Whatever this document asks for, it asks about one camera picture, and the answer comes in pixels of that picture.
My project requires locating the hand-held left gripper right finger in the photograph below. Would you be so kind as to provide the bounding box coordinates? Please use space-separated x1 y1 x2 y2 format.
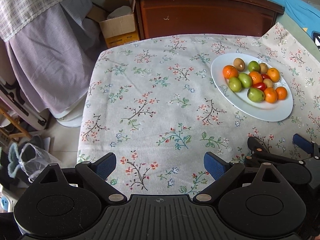
192 152 293 204

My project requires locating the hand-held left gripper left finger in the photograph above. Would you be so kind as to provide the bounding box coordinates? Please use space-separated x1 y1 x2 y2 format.
27 152 127 204

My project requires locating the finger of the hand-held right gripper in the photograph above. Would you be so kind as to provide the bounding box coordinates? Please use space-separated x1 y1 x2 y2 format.
245 137 305 167
293 134 320 158

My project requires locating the white plate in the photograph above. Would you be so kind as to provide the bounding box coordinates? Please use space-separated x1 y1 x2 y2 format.
211 52 293 122

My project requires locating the spotted oval green jujube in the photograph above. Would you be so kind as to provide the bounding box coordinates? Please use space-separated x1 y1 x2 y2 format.
247 87 265 103

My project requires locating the large round green jujube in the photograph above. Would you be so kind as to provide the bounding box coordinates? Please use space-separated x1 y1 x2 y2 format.
229 77 242 92

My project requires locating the large brown kiwi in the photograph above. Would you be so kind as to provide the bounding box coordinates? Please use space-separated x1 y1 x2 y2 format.
233 57 245 71

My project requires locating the white round basin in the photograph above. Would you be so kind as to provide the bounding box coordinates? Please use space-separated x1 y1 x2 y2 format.
57 105 83 128

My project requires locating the clear plastic bag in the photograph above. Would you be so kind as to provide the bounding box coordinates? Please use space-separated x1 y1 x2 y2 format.
19 142 67 183

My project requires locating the floral tablecloth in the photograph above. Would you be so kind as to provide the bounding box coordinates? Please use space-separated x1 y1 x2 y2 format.
77 22 320 198

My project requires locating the wooden shelf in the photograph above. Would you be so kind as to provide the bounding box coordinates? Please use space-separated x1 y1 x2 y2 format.
0 102 33 140

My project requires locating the white folded stand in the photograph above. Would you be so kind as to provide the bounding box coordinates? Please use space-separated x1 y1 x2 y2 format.
0 77 50 130

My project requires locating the purple checked cloth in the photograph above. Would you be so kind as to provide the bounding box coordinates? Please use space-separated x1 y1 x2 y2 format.
5 0 105 119

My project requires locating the blue patterned cloth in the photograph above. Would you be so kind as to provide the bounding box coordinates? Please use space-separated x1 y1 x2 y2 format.
244 0 320 48

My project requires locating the cardboard box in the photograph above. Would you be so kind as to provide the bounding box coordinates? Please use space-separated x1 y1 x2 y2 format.
86 2 139 48

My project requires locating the brown wooden cabinet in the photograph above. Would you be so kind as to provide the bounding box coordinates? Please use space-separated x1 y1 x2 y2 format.
124 0 285 40

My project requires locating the white cloth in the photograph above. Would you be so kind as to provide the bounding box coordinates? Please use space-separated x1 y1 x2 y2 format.
107 5 133 20

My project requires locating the grey plaid lace-edged curtain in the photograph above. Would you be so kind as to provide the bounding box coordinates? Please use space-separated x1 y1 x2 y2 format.
0 0 87 42

